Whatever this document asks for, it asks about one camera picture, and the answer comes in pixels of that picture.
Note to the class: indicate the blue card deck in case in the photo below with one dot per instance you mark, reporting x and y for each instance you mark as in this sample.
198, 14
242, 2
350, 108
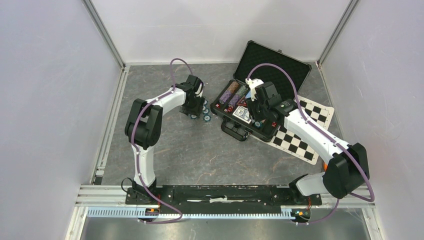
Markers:
242, 113

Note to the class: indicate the brown chip stack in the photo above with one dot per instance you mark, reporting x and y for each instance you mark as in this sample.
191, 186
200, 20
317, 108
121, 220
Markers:
233, 87

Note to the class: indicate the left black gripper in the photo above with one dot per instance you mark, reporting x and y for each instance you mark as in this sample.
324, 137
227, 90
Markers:
197, 110

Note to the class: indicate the purple chip stack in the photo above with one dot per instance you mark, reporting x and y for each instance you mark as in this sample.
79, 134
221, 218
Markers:
234, 100
224, 97

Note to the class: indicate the red triangular card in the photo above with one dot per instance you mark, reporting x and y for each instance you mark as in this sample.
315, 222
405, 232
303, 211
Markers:
242, 102

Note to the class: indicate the black white checkered board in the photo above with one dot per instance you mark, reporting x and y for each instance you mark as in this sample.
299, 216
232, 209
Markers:
302, 132

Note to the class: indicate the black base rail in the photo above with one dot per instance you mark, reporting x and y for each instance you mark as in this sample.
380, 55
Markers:
221, 199

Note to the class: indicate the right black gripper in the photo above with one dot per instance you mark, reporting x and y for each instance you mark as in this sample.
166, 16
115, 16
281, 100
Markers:
254, 115

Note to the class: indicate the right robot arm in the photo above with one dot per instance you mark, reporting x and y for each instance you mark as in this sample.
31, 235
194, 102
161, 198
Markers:
347, 164

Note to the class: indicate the black poker set case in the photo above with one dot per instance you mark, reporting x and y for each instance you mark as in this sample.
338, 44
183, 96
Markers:
263, 78

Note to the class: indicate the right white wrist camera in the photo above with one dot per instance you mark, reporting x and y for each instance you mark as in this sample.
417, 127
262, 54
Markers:
253, 84

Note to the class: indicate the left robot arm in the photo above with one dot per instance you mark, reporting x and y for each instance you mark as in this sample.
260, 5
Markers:
144, 126

